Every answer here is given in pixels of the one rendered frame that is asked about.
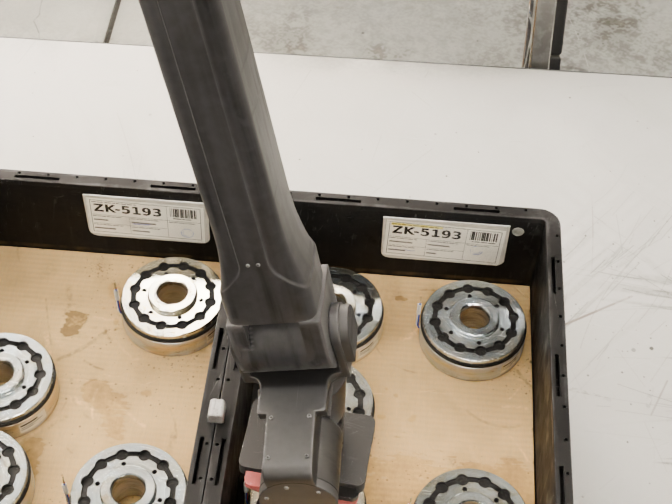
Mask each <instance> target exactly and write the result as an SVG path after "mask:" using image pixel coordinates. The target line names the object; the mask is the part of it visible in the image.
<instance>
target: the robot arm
mask: <svg viewBox="0 0 672 504"><path fill-rule="evenodd" d="M138 1H139V4H140V7H141V10H142V13H143V16H144V19H145V23H146V26H147V29H148V32H149V35H150V38H151V41H152V44H153V48H154V51H155V54H156V57H157V60H158V63H159V66H160V69H161V73H162V76H163V79H164V82H165V85H166V88H167V91H168V94H169V98H170V101H171V104H172V107H173V110H174V113H175V116H176V119H177V123H178V126H179V129H180V132H181V135H182V138H183V141H184V144H185V148H186V151H187V154H188V157H189V160H190V163H191V166H192V169H193V173H194V176H195V179H196V182H197V185H198V188H199V191H200V194H201V198H202V201H203V204H204V207H205V210H206V213H207V216H208V219H209V223H210V226H211V229H212V232H213V235H214V238H215V242H216V246H217V251H218V256H219V262H220V272H221V285H220V296H221V299H222V302H223V305H224V308H225V311H226V314H227V317H228V318H227V323H226V330H227V333H228V336H227V339H228V343H229V348H230V351H231V354H232V356H233V358H234V361H235V363H236V365H237V367H238V370H239V372H240V374H241V376H242V379H243V381H244V383H258V384H259V385H260V389H259V397H258V399H256V400H255V401H254V402H253V406H252V410H251V414H250V418H249V422H248V426H247V430H246V434H245V438H244V442H243V446H242V449H241V453H240V457H239V469H240V472H241V473H242V474H245V473H246V474H245V479H244V481H245V486H246V487H247V488H250V489H252V490H254V491H257V492H259V497H258V502H259V504H357V502H358V499H359V494H360V492H362V491H363V490H364V488H365V482H366V477H367V469H368V463H369V458H370V452H371V446H372V443H373V437H374V432H375V419H374V418H373V417H372V416H368V415H362V414H356V413H350V412H345V398H346V379H347V377H351V371H352V362H355V361H356V349H357V332H358V324H357V320H356V317H355V314H354V310H353V307H352V305H351V304H343V303H342V302H337V299H336V295H335V291H334V287H333V282H332V278H331V274H330V270H329V266H328V264H323V265H321V264H320V260H319V256H318V252H317V247H316V244H315V242H314V241H313V240H312V238H311V237H310V236H309V235H308V233H307V232H306V230H305V228H304V226H303V224H302V222H301V220H300V218H299V215H298V213H297V211H296V208H295V206H294V203H293V200H292V197H291V194H290V190H289V186H288V183H287V179H286V175H285V171H284V167H283V163H282V159H281V156H280V152H279V148H278V144H277V140H276V136H275V132H274V129H273V125H272V121H271V117H270V113H269V109H268V105H267V102H266V98H265V94H264V90H263V86H262V82H261V78H260V75H259V71H258V67H257V63H256V59H255V55H254V51H253V47H252V44H251V40H250V36H249V32H248V28H247V24H246V20H245V17H244V13H243V9H242V5H241V1H240V0H138Z"/></svg>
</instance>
